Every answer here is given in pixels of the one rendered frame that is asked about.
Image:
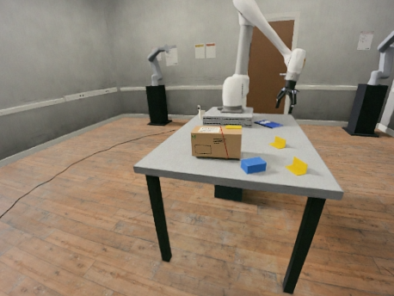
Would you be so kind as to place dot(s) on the blue box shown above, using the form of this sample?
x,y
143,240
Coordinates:
x,y
253,165

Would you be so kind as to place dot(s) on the tan cardboard carton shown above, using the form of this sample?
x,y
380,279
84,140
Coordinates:
x,y
208,141

